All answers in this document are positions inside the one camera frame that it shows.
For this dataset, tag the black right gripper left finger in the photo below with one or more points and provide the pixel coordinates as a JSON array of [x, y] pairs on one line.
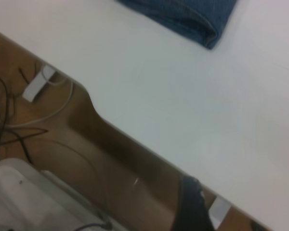
[[184, 209]]

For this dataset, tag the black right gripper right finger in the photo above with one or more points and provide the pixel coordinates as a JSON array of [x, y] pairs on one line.
[[202, 214]]

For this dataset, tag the blue denim shorts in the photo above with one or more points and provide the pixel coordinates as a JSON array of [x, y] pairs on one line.
[[183, 14]]

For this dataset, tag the white power strip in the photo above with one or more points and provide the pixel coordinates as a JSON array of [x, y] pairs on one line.
[[37, 84]]

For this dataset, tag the white table bracket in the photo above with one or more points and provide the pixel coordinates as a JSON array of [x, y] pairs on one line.
[[219, 211]]

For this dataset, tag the white plastic housing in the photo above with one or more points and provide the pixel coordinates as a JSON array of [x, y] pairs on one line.
[[26, 199]]

